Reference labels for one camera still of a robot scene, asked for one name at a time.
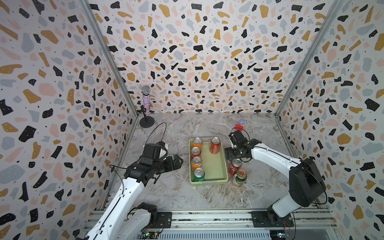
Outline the aluminium corner post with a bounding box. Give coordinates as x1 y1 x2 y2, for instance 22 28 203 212
274 0 346 118
78 0 139 119

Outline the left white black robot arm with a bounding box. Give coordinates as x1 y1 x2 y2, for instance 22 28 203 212
85 141 184 240

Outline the green soda can near left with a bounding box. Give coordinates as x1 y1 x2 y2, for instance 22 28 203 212
193 168 205 182

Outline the left aluminium corner post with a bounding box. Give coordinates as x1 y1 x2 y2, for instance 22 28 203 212
78 0 139 119

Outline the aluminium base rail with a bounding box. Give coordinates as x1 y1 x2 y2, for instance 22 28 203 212
97 209 343 240

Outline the orange soda can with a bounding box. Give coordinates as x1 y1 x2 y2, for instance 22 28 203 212
191 157 203 171
193 137 203 148

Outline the red cola can column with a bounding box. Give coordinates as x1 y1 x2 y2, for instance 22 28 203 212
229 159 242 176
190 147 202 159

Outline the orange soda can near left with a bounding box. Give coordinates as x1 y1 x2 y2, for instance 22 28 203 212
191 157 203 171

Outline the red cola can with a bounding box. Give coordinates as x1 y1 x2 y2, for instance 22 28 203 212
210 137 221 155

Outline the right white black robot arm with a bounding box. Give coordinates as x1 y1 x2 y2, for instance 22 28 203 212
225 128 326 225

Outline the green gold-top soda can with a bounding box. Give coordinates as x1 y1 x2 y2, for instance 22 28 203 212
234 169 247 185

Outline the orange soda can far left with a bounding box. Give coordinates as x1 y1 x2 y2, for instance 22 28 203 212
193 137 203 148

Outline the right aluminium corner post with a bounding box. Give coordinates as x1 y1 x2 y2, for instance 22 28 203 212
274 0 346 118

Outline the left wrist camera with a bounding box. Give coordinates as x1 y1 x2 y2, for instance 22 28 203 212
157 141 168 160

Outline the small red block toy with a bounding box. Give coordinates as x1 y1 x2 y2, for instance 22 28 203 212
234 119 245 131

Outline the microphone on black stand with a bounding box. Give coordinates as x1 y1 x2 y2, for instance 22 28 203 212
140 85 155 128

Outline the pale green plastic basket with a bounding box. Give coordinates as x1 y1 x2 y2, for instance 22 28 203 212
189 137 229 186

